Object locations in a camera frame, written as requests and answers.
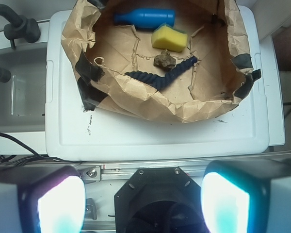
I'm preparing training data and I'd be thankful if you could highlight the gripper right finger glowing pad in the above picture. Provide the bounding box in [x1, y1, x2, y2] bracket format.
[201, 159, 291, 233]

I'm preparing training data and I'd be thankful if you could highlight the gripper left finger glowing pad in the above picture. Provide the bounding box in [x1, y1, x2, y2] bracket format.
[0, 165, 86, 233]

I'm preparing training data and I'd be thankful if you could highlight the brown rock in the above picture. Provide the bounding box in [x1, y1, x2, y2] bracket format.
[153, 50, 176, 71]

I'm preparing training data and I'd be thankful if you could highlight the white plastic bin lid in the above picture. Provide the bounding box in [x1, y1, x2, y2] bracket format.
[45, 6, 285, 161]

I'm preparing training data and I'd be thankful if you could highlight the grey sink basin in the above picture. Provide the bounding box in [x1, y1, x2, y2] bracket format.
[0, 42, 47, 133]

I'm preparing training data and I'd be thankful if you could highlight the crumpled brown paper tray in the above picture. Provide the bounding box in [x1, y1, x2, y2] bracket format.
[61, 0, 261, 123]

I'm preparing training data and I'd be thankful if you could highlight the yellow green sponge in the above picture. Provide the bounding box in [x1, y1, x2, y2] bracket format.
[151, 24, 188, 52]

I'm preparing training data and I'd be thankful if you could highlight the grey toy faucet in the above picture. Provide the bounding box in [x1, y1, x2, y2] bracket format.
[0, 4, 41, 83]

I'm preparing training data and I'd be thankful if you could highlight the blue plastic bottle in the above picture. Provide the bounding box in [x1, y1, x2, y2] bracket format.
[113, 8, 176, 30]

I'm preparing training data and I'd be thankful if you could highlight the aluminium rail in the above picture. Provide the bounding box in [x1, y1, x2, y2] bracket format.
[76, 150, 291, 182]

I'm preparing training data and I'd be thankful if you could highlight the black cable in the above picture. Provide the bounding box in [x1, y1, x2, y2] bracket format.
[0, 130, 82, 167]

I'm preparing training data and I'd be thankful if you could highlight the black octagonal mount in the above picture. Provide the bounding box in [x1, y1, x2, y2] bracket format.
[114, 167, 208, 233]

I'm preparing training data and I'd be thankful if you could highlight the dark blue rope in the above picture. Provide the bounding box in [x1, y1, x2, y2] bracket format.
[124, 56, 198, 93]

